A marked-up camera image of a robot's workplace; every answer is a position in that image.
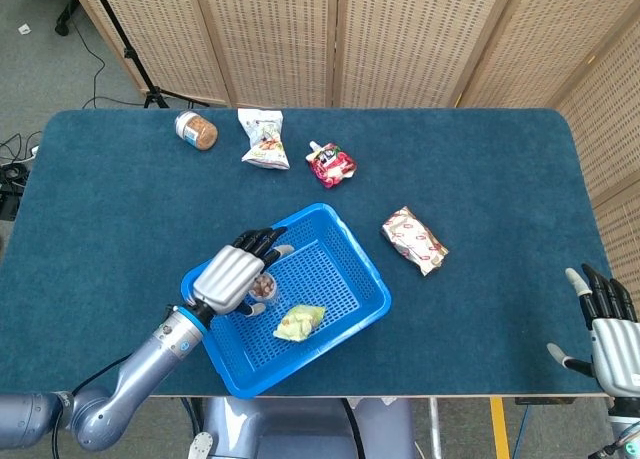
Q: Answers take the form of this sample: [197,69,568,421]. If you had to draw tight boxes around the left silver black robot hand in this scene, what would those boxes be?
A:
[187,226,296,316]

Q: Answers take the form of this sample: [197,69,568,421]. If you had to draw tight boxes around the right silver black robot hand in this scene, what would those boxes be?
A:
[546,263,640,398]

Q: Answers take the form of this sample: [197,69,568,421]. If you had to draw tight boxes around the transparent jar with blue label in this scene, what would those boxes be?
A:
[248,272,280,306]

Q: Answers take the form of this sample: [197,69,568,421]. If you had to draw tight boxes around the yellow snack packet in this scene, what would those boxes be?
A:
[272,303,327,344]

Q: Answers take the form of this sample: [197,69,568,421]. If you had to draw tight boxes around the beige snack bag red print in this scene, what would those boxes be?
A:
[381,205,450,277]

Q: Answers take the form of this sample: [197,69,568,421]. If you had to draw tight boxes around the blue plastic basket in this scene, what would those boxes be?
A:
[180,202,393,400]

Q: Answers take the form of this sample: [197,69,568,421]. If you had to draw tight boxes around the white-lidded jar of brown powder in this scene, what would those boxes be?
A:
[173,110,219,152]

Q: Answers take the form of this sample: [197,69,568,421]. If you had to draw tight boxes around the dark blue table mat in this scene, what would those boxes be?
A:
[0,107,639,398]

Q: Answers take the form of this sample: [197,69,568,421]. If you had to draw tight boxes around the white snack bag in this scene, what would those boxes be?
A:
[236,107,291,172]

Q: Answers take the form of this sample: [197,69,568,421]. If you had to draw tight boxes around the red spouted drink pouch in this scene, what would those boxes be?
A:
[305,140,358,189]

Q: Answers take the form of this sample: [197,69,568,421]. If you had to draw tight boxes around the blue-grey robot torso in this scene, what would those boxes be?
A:
[187,396,416,459]

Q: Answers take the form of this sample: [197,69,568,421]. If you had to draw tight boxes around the metal table leg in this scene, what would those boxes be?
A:
[427,397,444,459]

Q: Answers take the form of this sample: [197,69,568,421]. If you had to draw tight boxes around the black tripod stand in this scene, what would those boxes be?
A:
[87,0,211,110]

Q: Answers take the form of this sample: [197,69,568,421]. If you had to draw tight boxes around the wicker folding screen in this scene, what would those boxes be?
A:
[69,0,640,300]

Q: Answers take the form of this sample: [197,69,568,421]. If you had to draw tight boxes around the black office chair base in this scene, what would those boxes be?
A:
[32,0,81,36]

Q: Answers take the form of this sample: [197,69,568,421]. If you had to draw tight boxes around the floor cable bundle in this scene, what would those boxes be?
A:
[0,131,44,223]

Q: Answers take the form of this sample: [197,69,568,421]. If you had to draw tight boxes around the black floor cable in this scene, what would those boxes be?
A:
[72,16,149,109]

